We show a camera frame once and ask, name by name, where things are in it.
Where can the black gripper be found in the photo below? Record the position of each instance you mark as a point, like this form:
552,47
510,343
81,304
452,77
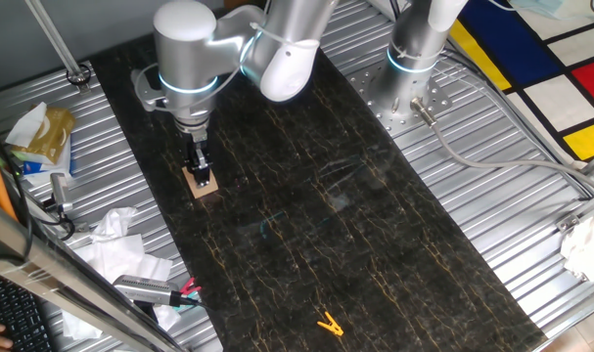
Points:
195,146

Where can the small wooden cube block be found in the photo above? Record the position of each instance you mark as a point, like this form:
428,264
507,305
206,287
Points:
204,188

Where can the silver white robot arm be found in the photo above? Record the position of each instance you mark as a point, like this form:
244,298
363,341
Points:
189,58

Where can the crumpled white tissue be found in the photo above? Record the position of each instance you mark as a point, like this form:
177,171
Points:
113,225

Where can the red clothespin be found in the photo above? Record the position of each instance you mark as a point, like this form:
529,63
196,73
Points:
189,286

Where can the white paper sheet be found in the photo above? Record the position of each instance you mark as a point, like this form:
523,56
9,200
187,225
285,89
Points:
120,264

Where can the teal clothespin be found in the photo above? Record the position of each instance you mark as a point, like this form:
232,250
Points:
193,295

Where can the black gold-veined marble mat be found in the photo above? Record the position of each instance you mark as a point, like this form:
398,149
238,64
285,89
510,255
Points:
326,220

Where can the yellow tissue pack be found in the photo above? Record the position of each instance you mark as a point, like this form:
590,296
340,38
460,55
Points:
52,134

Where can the blue white tissue pack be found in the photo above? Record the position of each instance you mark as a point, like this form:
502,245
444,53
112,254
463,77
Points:
37,168

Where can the white tissue sheet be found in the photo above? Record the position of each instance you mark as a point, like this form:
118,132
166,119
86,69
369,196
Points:
25,127

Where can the orange clothespin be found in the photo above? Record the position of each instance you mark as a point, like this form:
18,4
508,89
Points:
332,326

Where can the black keyboard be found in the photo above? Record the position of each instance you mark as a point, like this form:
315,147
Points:
17,308

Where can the grey box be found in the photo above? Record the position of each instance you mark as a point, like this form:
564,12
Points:
516,73

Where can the colourful squares floor mat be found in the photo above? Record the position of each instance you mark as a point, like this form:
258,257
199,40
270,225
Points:
561,102

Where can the light blue face mask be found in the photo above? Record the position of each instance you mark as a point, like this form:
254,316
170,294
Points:
536,7

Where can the white cloth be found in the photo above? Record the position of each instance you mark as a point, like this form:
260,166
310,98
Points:
587,244

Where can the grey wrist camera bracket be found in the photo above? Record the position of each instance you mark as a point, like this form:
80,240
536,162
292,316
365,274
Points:
150,95

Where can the silver depth camera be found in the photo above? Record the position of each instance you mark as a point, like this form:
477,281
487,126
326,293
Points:
145,289

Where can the aluminium frame beam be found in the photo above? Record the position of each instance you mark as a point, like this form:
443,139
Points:
57,278

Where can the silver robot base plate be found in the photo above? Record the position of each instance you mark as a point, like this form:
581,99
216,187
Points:
433,98

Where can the metal corner bracket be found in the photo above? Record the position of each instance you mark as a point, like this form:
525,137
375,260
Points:
568,222

